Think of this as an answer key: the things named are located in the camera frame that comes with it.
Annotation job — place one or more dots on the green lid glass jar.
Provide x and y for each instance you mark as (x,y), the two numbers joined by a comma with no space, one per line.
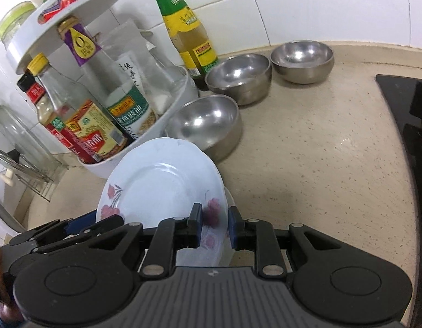
(13,24)

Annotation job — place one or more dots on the black gas stove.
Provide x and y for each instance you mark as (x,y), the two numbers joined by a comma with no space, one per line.
(402,95)

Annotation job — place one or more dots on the large glass pot lid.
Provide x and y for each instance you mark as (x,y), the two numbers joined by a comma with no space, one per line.
(19,129)

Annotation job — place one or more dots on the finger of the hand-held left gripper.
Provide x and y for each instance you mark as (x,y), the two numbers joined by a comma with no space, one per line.
(77,223)
(112,221)

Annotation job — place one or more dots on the yellow cap vinegar bottle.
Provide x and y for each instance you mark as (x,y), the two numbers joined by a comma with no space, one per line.
(60,99)

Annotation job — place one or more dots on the clear plastic bag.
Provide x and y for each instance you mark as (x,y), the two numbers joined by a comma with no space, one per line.
(163,75)

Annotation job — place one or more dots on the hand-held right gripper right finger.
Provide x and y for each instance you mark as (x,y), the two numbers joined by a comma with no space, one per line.
(234,227)

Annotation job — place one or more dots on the white two-tier turntable rack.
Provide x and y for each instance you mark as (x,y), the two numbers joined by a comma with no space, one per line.
(156,128)

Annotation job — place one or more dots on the purple label sauce bottle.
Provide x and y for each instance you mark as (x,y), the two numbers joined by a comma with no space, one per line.
(101,75)

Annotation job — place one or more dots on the glass lid with cream knob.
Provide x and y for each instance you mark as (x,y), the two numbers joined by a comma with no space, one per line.
(7,177)

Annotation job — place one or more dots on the red label soy sauce bottle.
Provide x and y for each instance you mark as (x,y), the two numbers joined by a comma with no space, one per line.
(43,109)

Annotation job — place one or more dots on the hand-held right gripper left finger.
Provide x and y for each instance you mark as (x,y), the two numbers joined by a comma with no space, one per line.
(196,225)

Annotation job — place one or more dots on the stainless steel bowl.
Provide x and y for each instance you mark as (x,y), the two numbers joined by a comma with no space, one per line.
(236,71)
(299,54)
(200,119)

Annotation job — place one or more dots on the green label oyster sauce bottle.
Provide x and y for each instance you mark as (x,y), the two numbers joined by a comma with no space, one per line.
(183,30)

